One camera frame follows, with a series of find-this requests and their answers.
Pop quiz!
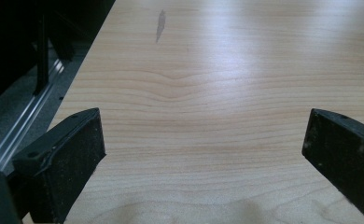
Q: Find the black metal stand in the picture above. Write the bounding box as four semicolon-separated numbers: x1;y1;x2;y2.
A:
32;12;51;96

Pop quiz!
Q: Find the silver aluminium rail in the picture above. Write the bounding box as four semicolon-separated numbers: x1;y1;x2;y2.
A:
0;58;65;173

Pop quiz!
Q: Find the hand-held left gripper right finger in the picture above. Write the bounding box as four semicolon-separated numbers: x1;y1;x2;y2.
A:
301;107;364;224

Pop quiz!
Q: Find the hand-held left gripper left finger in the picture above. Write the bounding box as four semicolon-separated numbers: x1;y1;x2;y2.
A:
11;107;107;224

